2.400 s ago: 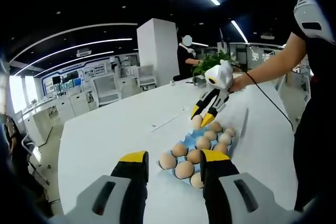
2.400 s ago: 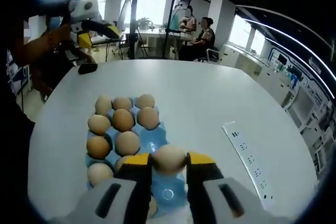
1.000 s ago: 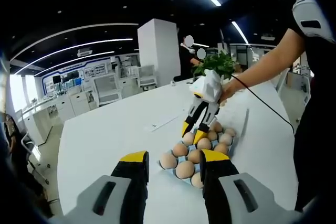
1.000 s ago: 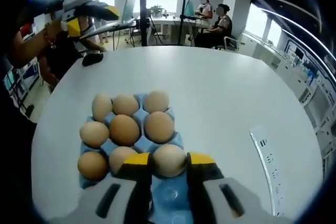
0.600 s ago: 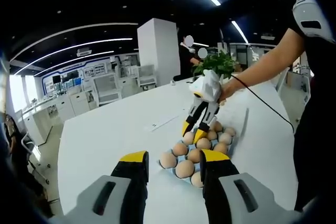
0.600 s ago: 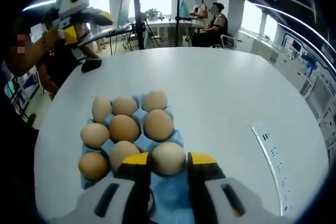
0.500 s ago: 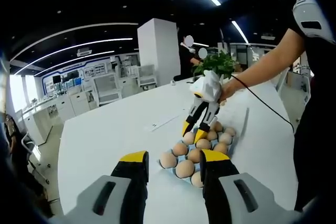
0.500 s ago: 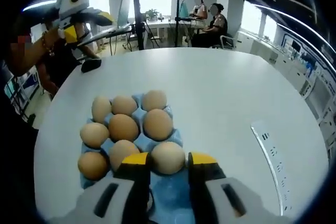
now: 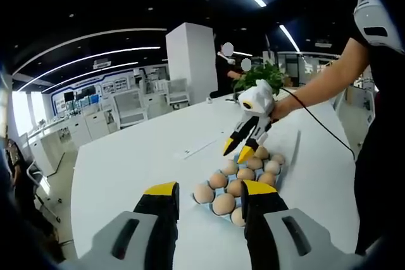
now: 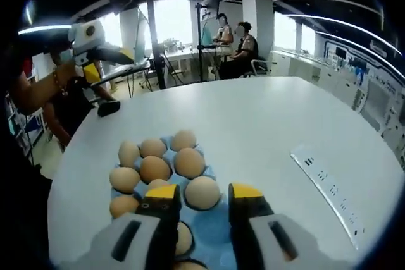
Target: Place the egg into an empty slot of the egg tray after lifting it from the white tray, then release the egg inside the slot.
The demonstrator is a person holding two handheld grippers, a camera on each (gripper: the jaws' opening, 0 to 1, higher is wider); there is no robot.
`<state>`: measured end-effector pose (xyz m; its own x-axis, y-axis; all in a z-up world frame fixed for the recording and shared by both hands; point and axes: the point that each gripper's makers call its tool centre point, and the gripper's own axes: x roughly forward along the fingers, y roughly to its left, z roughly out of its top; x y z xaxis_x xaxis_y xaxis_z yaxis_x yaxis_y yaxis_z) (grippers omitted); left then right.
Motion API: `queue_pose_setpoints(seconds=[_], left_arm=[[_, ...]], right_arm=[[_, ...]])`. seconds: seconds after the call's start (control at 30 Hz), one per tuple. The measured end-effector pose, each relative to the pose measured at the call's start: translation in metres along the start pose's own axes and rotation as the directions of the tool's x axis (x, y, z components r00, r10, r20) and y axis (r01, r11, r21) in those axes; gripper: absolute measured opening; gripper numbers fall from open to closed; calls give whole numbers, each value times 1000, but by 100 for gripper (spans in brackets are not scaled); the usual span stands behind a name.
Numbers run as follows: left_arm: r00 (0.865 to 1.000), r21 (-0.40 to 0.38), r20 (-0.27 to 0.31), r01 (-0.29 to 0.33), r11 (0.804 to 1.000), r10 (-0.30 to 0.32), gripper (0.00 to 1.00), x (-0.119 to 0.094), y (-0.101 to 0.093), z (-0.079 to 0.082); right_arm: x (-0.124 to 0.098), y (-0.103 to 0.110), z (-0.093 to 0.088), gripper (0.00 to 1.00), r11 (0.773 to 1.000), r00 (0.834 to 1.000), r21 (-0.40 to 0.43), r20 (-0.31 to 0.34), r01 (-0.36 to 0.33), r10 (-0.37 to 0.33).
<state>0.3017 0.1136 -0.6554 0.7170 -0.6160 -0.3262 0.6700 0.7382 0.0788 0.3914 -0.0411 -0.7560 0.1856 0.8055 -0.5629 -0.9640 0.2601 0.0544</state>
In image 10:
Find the white square pillar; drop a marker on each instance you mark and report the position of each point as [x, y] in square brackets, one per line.
[257, 23]

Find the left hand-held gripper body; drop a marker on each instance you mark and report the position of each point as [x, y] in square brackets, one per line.
[85, 37]

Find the ceiling light strip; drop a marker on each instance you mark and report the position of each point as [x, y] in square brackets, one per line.
[41, 29]

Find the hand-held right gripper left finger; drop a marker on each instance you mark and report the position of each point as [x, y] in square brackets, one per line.
[161, 229]

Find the lit wall display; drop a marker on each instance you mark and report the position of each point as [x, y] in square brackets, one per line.
[357, 61]

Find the small windowsill plant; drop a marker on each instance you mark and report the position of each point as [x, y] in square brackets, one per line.
[172, 45]

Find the black tripod stand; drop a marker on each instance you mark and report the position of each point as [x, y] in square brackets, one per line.
[157, 45]

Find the white mesh chair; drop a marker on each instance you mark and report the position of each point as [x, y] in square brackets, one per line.
[379, 99]

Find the blue egg tray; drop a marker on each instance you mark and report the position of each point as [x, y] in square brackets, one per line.
[209, 229]

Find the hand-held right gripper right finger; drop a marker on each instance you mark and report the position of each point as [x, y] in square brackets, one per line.
[242, 232]

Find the single brown egg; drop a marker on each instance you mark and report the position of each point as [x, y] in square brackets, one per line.
[202, 192]

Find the small black object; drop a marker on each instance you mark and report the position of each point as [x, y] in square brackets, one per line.
[109, 107]

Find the group of brown eggs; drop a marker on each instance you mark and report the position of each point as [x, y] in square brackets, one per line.
[155, 169]

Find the white power strip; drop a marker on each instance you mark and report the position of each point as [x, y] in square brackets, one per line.
[326, 183]

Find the black-edged side desk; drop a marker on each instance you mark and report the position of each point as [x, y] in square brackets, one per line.
[126, 72]

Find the white office chair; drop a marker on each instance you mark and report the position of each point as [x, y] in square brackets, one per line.
[262, 66]

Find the person's left hand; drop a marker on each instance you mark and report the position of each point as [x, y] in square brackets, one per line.
[64, 72]

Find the white cabinet row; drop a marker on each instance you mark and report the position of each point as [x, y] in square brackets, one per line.
[303, 67]

